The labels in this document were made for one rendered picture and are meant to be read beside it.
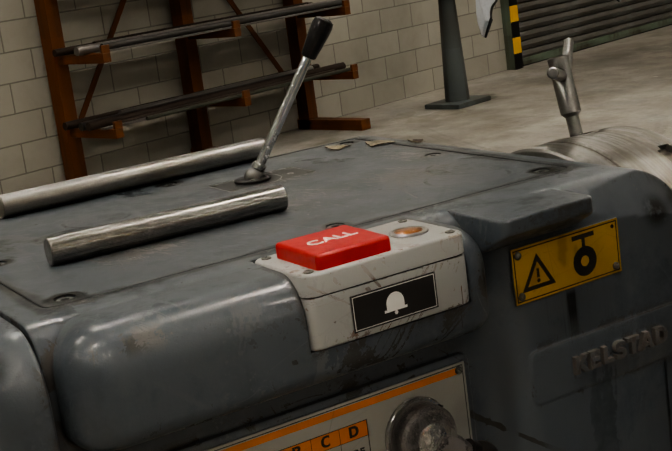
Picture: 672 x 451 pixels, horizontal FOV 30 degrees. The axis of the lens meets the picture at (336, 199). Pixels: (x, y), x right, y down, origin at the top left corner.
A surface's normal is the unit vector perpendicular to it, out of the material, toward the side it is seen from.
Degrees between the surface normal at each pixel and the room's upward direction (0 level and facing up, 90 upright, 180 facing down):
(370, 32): 90
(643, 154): 25
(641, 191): 61
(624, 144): 16
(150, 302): 0
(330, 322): 90
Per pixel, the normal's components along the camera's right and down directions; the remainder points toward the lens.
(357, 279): 0.51, 0.11
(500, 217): -0.13, -0.97
